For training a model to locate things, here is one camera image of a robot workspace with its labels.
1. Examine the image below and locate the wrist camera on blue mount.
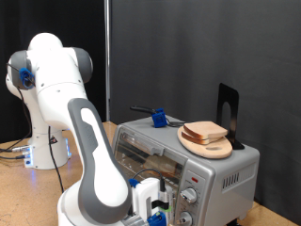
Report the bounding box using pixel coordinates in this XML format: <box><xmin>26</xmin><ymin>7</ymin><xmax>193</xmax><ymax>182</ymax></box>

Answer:
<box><xmin>146</xmin><ymin>185</ymin><xmax>174</xmax><ymax>226</ymax></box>

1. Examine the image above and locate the silver oven knob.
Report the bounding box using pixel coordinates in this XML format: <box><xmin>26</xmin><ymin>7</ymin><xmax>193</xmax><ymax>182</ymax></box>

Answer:
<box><xmin>176</xmin><ymin>211</ymin><xmax>195</xmax><ymax>226</ymax></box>
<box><xmin>181</xmin><ymin>186</ymin><xmax>199</xmax><ymax>205</ymax></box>

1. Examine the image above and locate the round wooden plate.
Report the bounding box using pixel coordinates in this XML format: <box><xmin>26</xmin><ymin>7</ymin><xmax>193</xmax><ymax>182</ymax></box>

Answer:
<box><xmin>177</xmin><ymin>124</ymin><xmax>233</xmax><ymax>160</ymax></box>

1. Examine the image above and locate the black backdrop curtain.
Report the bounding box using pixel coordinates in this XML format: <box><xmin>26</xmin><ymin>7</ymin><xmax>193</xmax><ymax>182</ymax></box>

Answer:
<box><xmin>0</xmin><ymin>0</ymin><xmax>107</xmax><ymax>144</ymax></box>

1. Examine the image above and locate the grey base cable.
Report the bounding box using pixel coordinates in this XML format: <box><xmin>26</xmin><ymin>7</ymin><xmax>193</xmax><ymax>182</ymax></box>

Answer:
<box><xmin>0</xmin><ymin>144</ymin><xmax>31</xmax><ymax>153</ymax></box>
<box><xmin>0</xmin><ymin>153</ymin><xmax>27</xmax><ymax>161</ymax></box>

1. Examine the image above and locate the blue cable clip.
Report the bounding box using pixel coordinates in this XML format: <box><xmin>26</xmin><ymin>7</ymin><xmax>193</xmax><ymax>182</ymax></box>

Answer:
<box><xmin>18</xmin><ymin>67</ymin><xmax>36</xmax><ymax>89</ymax></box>

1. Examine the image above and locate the glass oven door with handle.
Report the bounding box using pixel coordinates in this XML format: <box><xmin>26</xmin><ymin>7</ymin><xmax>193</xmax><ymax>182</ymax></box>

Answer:
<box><xmin>112</xmin><ymin>125</ymin><xmax>189</xmax><ymax>218</ymax></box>

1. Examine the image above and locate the metal spatula with blue block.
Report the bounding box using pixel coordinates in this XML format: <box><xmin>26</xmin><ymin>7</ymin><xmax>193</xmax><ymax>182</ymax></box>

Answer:
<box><xmin>130</xmin><ymin>105</ymin><xmax>186</xmax><ymax>129</ymax></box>

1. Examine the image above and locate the black metal bookend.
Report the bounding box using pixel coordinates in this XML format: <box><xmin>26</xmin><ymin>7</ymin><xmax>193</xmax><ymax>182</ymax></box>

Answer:
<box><xmin>215</xmin><ymin>83</ymin><xmax>246</xmax><ymax>151</ymax></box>

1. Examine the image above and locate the silver toaster oven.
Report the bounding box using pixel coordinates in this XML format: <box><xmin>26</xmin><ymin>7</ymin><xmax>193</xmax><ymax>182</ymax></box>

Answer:
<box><xmin>111</xmin><ymin>113</ymin><xmax>261</xmax><ymax>226</ymax></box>

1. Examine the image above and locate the tan wooden bread slice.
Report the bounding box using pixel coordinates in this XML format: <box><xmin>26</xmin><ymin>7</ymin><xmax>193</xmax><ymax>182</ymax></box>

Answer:
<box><xmin>183</xmin><ymin>121</ymin><xmax>229</xmax><ymax>141</ymax></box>

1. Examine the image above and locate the dark grey backdrop panel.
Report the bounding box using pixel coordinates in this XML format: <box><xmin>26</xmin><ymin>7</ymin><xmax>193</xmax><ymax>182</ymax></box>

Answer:
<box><xmin>109</xmin><ymin>0</ymin><xmax>301</xmax><ymax>225</ymax></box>

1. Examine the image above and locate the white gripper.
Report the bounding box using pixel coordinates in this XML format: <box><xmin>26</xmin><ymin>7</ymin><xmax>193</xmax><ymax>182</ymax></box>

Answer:
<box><xmin>131</xmin><ymin>177</ymin><xmax>182</xmax><ymax>226</ymax></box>

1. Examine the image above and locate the wire oven rack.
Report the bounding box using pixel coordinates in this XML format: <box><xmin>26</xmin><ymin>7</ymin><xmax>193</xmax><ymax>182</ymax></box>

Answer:
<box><xmin>116</xmin><ymin>152</ymin><xmax>184</xmax><ymax>192</ymax></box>

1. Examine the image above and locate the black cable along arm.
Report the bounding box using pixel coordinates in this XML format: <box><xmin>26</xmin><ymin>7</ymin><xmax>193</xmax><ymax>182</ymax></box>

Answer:
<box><xmin>0</xmin><ymin>62</ymin><xmax>167</xmax><ymax>194</ymax></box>

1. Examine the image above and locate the vertical metal pole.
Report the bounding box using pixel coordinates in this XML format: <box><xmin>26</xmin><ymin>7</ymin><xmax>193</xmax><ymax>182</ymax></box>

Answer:
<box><xmin>103</xmin><ymin>0</ymin><xmax>112</xmax><ymax>122</ymax></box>

